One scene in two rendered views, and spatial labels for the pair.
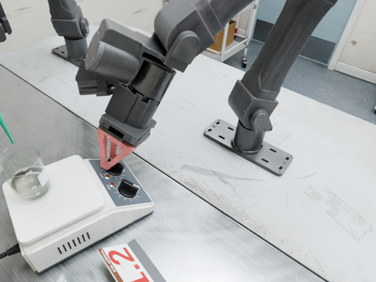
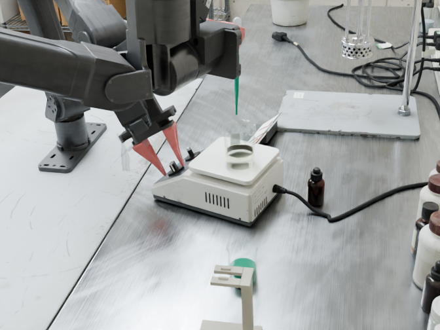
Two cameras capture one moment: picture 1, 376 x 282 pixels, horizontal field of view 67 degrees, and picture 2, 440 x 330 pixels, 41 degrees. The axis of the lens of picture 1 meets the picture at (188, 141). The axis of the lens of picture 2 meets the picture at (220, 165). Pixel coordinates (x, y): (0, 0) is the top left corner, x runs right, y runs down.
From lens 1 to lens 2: 1.16 m
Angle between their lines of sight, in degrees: 83
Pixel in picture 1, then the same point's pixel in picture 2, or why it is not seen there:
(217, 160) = (105, 156)
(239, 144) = (85, 137)
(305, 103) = not seen: outside the picture
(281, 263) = (188, 116)
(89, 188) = (216, 145)
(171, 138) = (87, 188)
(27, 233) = (272, 150)
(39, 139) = (150, 277)
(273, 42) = (55, 32)
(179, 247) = not seen: hidden behind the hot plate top
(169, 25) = (118, 23)
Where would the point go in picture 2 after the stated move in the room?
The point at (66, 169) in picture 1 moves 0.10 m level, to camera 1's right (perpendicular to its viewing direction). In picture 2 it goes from (209, 162) to (188, 137)
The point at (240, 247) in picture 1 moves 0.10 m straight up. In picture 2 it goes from (188, 129) to (185, 87)
